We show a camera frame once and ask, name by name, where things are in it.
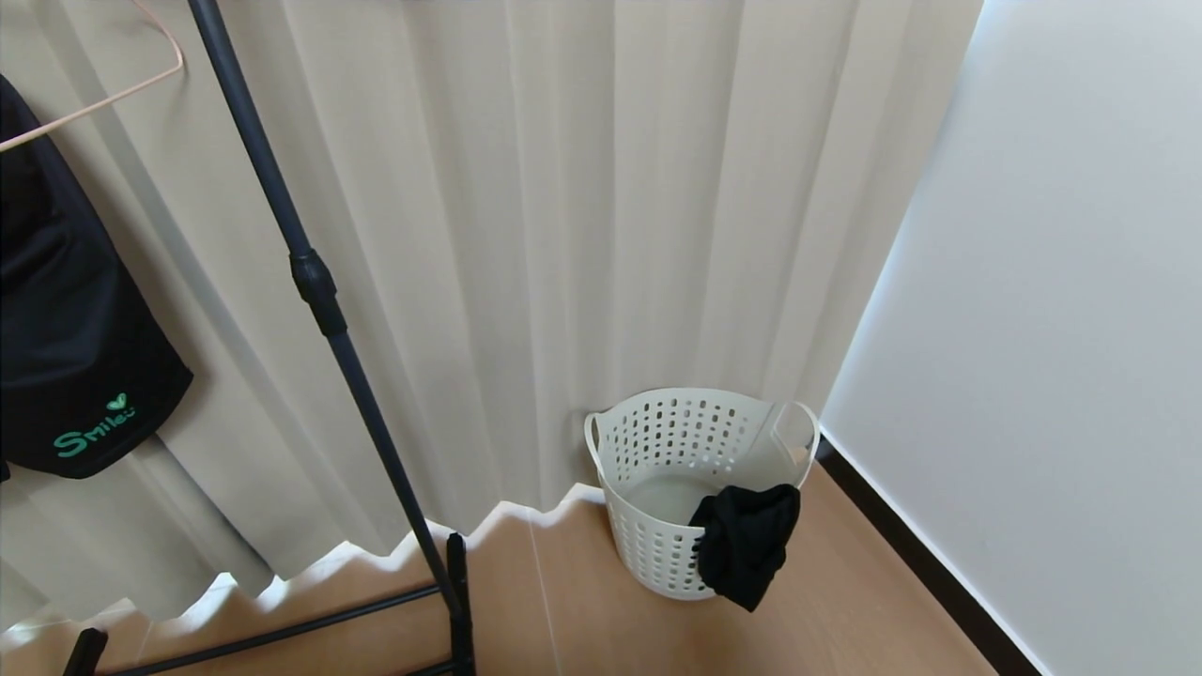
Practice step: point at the black garment with green print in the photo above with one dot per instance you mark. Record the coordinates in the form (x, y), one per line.
(75, 329)

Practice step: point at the black clothes rack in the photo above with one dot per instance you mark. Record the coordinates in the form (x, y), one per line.
(315, 282)

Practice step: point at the beige curtain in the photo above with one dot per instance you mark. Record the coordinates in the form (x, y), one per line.
(563, 188)

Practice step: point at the white laundry basket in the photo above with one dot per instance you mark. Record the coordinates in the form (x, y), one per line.
(657, 441)

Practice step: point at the pink clothes hanger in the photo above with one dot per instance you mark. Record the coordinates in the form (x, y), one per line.
(113, 97)

